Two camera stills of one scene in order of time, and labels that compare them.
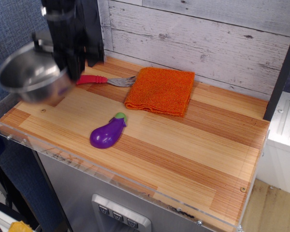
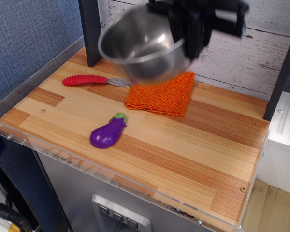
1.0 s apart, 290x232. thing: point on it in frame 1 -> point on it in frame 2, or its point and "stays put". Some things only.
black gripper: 67,35 -> 194,21
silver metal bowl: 36,75 -> 142,46
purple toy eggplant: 107,136 stays put
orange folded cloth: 161,91 stays put
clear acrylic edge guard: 194,215 stays put
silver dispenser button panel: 108,216 stays put
